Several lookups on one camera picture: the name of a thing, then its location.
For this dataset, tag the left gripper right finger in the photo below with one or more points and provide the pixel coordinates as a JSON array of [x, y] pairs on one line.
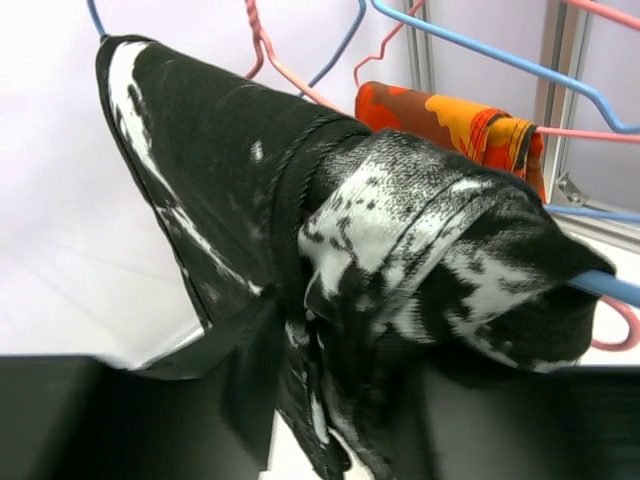
[[581, 423]]

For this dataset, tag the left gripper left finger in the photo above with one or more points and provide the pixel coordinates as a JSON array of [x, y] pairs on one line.
[[204, 412]]

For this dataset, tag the blue hanger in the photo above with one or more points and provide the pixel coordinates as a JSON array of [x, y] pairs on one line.
[[594, 282], [622, 131]]

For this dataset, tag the black white patterned garment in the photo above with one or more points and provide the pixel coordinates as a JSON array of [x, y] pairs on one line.
[[368, 246]]

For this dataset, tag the pink hanger rightmost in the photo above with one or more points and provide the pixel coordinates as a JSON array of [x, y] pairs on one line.
[[455, 71]]

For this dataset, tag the orange yellow patterned garment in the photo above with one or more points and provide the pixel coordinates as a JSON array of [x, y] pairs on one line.
[[486, 135]]

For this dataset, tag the right aluminium frame post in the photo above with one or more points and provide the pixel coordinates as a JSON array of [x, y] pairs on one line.
[[564, 51]]

